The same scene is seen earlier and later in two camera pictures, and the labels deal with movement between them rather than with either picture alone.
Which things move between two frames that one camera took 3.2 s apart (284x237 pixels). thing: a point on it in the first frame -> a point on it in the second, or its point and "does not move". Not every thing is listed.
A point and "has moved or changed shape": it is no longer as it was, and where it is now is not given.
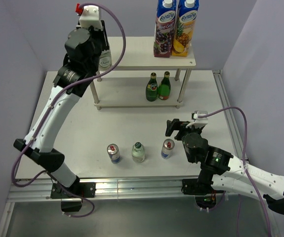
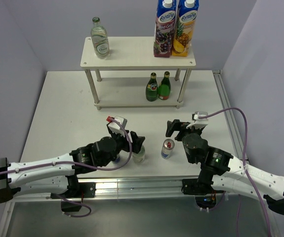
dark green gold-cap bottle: x=164 y=87 does not move
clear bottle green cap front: x=138 y=152 does not move
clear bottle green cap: x=105 y=60 has moved or changed shape
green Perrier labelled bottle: x=151 y=89 does not move
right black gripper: x=176 y=124 does not move
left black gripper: x=105 y=45 -> x=137 y=141
